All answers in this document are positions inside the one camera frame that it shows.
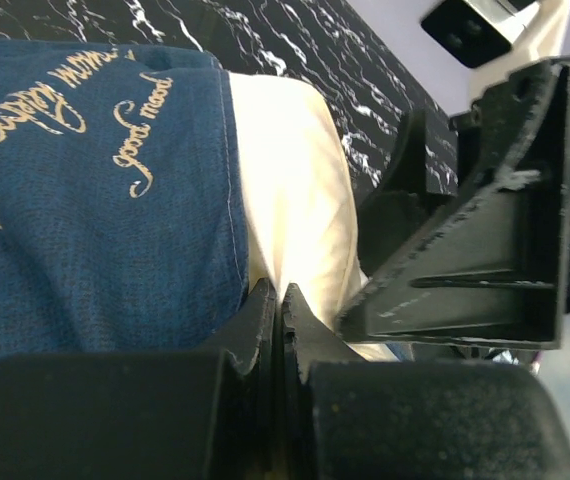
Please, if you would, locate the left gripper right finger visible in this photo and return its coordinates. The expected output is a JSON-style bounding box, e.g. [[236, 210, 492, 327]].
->
[[280, 286, 570, 479]]

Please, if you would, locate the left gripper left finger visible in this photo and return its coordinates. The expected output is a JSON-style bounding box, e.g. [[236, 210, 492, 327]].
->
[[0, 280, 276, 479]]

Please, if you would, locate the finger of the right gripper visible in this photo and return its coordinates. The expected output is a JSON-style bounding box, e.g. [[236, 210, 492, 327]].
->
[[336, 56, 570, 350], [357, 110, 452, 278]]

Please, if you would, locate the cream pillow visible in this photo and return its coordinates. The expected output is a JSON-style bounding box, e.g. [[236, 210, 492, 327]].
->
[[227, 73, 416, 364]]

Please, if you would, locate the blue embroidered pillowcase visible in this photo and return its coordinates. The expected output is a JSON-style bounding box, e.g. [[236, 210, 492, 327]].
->
[[0, 38, 248, 359]]

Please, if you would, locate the black marble pattern mat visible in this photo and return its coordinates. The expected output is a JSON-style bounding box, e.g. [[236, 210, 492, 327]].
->
[[0, 0, 458, 198]]

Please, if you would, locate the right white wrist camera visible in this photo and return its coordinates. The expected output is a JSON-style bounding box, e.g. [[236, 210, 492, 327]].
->
[[420, 0, 570, 102]]

